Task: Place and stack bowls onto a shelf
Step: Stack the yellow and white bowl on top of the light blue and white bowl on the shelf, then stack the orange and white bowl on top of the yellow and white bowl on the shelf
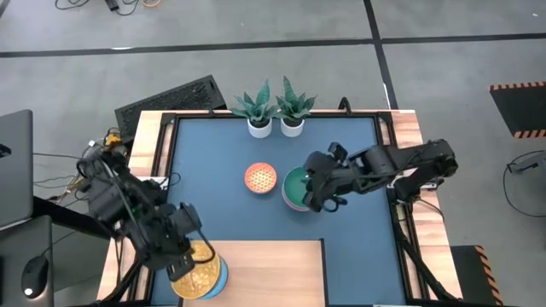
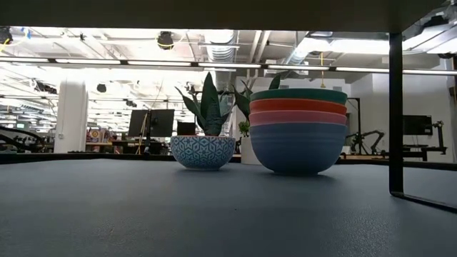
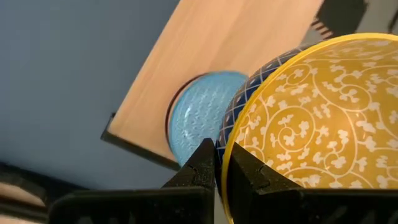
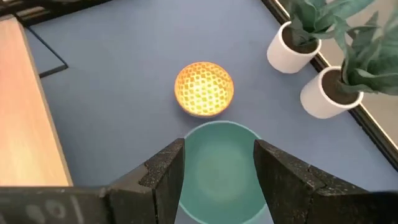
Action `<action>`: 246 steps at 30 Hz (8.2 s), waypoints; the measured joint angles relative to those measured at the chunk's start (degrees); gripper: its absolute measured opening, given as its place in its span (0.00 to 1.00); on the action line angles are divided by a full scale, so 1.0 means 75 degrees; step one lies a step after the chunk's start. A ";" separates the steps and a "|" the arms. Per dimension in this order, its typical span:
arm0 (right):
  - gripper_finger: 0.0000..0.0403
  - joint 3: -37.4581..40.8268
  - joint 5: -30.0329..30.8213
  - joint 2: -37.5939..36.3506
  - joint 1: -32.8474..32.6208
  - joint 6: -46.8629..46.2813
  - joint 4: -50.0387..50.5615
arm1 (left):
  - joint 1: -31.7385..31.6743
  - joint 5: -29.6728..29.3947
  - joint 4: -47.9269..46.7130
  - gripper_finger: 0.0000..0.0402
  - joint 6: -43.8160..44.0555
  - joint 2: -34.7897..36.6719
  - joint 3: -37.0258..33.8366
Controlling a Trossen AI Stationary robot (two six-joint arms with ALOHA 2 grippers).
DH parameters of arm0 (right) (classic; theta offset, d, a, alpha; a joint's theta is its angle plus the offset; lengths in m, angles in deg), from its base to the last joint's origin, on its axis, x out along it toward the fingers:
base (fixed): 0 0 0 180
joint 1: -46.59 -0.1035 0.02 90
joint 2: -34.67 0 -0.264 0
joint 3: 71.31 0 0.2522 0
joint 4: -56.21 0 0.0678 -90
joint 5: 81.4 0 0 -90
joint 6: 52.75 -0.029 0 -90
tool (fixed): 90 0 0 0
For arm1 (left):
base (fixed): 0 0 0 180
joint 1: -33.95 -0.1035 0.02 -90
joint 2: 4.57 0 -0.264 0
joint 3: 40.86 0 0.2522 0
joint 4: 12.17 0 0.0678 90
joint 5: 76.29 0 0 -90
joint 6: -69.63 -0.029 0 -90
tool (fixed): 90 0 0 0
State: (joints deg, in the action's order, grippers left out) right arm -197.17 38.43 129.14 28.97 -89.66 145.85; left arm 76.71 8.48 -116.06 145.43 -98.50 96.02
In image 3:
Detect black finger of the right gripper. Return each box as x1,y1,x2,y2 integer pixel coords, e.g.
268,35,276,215
310,0,370,40

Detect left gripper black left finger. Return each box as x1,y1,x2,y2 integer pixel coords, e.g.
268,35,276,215
161,138,217,189

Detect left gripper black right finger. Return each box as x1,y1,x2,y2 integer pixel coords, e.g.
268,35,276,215
228,142,302,195

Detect red patterned bowl blue interior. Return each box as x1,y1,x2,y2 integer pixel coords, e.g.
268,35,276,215
164,70,249,167

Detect dark blue diamond patterned bowl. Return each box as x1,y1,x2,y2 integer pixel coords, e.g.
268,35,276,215
216,42,321,200

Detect yellow floral patterned bowl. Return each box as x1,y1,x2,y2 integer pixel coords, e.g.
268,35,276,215
221,32,398,224

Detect wooden board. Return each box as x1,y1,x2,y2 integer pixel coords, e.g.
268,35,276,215
99,0,326,171

